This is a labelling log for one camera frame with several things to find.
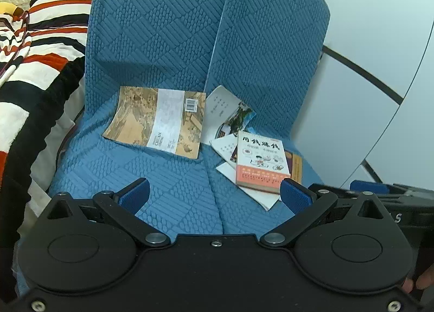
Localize blue textured seat cushion cover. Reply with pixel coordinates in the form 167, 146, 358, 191
14, 0, 331, 302

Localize yellow plush toy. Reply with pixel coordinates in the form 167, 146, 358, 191
0, 2, 25, 17

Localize dark brown painting cover book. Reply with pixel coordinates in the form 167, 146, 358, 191
284, 150, 303, 185

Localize white and orange cartoon book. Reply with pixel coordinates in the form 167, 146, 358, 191
235, 130, 291, 195

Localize red white black striped blanket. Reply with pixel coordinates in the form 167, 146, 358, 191
0, 0, 93, 251

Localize white cabinet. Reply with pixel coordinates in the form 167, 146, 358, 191
290, 0, 434, 194

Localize tan old painting cover book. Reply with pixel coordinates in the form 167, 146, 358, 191
103, 86, 207, 160

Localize blue sofa back cushion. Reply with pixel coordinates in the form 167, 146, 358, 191
203, 0, 331, 139
83, 0, 233, 116

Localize person's right hand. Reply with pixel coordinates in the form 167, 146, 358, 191
403, 262, 434, 294

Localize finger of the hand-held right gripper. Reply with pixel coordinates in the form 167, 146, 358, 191
350, 180, 389, 195

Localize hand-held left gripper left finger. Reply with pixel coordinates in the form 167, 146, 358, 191
42, 177, 172, 248

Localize white paper sheet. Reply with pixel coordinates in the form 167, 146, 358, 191
210, 133, 238, 168

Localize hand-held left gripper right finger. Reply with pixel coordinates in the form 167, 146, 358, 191
259, 178, 387, 248

